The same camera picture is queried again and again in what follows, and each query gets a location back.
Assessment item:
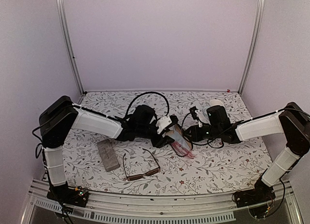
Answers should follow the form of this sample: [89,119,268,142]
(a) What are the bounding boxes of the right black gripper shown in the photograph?
[183,125,221,142]

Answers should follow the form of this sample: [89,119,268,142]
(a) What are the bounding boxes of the blue cleaning cloth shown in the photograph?
[169,132,191,148]

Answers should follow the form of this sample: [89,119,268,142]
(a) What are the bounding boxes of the black glasses case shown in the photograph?
[166,124,193,156]

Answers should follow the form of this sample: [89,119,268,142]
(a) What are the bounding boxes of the grey glasses case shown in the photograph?
[97,139,120,172]

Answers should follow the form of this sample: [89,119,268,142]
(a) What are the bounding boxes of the pink sunglasses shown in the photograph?
[171,141,195,159]

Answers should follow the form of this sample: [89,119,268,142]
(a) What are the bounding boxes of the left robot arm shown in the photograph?
[32,95,178,202]

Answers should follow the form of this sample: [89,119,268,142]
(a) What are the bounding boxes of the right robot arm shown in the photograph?
[182,99,310,203]

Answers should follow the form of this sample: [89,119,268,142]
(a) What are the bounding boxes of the brown sunglasses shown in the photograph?
[122,149,161,181]

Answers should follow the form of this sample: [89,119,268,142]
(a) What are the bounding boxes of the light blue mug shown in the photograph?
[209,99,224,107]

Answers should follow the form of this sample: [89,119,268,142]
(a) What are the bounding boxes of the floral tablecloth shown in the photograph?
[62,91,272,195]

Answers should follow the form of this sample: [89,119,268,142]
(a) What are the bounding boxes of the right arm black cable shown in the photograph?
[181,112,243,149]

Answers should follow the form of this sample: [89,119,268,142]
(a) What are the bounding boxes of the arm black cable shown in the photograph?
[124,91,170,120]
[181,112,243,149]

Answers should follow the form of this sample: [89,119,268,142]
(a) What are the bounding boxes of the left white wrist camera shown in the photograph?
[155,115,178,134]

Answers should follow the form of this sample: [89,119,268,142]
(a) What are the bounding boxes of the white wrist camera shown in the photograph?
[189,106,205,128]
[155,115,178,134]

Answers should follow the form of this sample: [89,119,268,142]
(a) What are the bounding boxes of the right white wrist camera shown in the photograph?
[189,106,205,128]

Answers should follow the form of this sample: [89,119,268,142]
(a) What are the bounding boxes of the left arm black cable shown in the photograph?
[124,91,170,120]

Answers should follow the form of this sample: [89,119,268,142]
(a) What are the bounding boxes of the front aluminium rail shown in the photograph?
[21,179,306,224]

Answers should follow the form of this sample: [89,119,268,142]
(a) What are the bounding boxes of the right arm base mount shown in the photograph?
[232,179,276,219]

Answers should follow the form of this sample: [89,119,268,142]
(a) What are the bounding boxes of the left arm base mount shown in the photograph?
[46,184,89,208]

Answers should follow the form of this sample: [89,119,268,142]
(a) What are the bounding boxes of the right aluminium frame post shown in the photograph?
[238,0,265,96]

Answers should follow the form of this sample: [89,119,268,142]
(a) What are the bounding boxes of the aluminium frame post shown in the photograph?
[56,0,85,95]
[238,0,265,96]

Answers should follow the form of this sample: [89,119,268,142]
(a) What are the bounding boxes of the left aluminium frame post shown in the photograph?
[56,0,85,95]

